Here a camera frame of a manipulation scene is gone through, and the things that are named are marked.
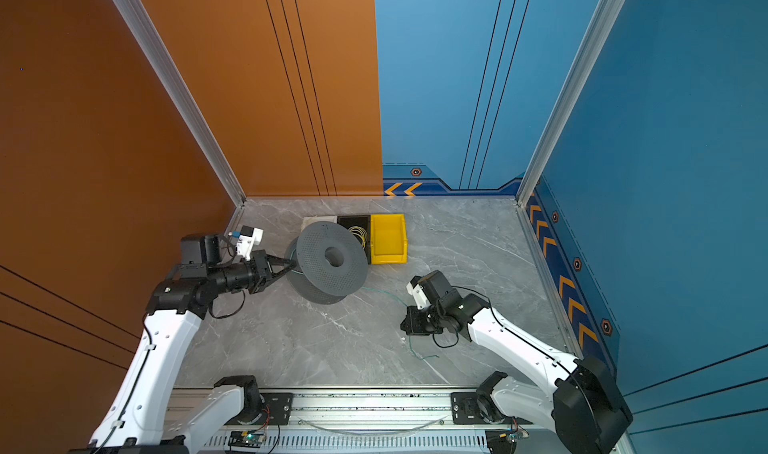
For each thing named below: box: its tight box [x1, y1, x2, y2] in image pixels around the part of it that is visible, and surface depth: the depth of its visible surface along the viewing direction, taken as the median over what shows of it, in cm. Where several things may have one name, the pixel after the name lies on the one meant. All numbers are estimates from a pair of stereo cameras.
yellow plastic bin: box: [370, 214, 408, 265], surface depth 107 cm
